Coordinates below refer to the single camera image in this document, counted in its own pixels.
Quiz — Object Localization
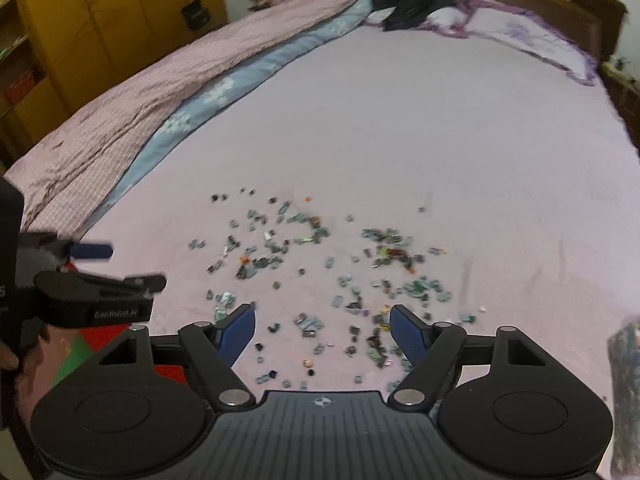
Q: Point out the pink checked quilt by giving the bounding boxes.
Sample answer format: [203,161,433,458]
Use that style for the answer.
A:
[6,0,357,235]

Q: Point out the blue floral blanket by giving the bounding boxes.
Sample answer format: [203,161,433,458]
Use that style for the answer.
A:
[78,0,372,235]

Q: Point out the pink bed sheet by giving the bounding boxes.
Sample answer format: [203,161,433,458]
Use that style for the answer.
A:
[74,24,640,476]

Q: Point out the purple floral pillow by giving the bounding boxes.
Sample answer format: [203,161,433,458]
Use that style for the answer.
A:
[418,0,597,86]

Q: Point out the yellow wooden wardrobe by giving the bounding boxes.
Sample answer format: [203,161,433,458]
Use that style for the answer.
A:
[1,0,228,169]

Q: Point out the scattered toy bricks on bed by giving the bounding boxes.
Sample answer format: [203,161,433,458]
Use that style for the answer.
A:
[186,196,480,393]

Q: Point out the person's left hand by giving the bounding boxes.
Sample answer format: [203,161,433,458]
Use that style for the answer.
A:
[1,320,50,429]

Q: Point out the clear plastic storage bin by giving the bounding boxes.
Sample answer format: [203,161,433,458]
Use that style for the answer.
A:
[608,320,640,479]

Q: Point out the dark wooden nightstand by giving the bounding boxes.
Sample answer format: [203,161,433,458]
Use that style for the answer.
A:
[599,62,640,150]

